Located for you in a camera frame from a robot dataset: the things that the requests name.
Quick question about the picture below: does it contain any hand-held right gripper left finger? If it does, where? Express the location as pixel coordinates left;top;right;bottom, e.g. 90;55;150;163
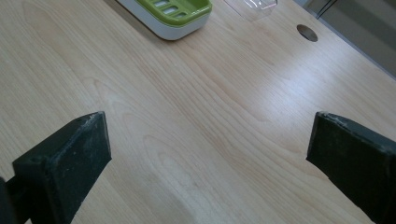
12;110;113;224

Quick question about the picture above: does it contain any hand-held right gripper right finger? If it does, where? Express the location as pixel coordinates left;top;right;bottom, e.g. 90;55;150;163
305;111;396;224

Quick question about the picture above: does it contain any clear plastic container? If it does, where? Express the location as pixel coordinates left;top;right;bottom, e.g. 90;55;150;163
224;0;278;22

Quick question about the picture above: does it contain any green and white soap dish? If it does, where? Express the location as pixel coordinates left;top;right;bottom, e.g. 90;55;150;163
117;0;214;41

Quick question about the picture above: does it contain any round cable hole in table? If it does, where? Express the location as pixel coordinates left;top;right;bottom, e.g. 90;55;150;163
296;23;319;43

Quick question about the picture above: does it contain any black cable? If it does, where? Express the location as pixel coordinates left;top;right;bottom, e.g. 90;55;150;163
316;0;339;20

